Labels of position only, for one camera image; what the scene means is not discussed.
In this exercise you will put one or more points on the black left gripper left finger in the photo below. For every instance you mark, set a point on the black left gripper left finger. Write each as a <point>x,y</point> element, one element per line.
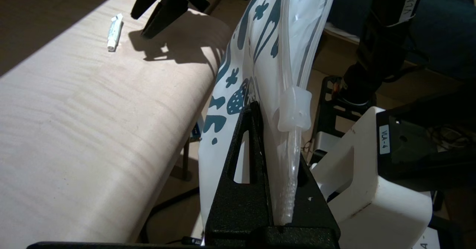
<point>238,208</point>

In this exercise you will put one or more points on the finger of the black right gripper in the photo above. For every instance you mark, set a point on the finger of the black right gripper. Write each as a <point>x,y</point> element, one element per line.
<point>167,16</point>
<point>148,3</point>

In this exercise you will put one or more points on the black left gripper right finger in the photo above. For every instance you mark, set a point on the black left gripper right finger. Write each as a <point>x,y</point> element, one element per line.
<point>312,208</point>

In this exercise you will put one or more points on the small white toothpaste tube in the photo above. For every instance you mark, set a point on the small white toothpaste tube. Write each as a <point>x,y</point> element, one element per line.
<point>113,33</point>

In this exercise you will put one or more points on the white floral zip pouch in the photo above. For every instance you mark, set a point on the white floral zip pouch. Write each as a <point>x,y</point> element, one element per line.
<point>260,74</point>

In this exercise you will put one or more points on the white and black robot base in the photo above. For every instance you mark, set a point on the white and black robot base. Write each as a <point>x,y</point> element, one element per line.
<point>372,204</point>

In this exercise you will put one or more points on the light wooden shelf desk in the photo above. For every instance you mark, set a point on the light wooden shelf desk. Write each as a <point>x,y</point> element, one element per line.
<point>93,111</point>

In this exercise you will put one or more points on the black robot torso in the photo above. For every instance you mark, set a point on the black robot torso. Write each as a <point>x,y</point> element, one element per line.
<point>383,37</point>

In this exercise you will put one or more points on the dark blue panel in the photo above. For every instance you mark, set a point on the dark blue panel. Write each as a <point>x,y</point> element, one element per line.
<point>453,26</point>

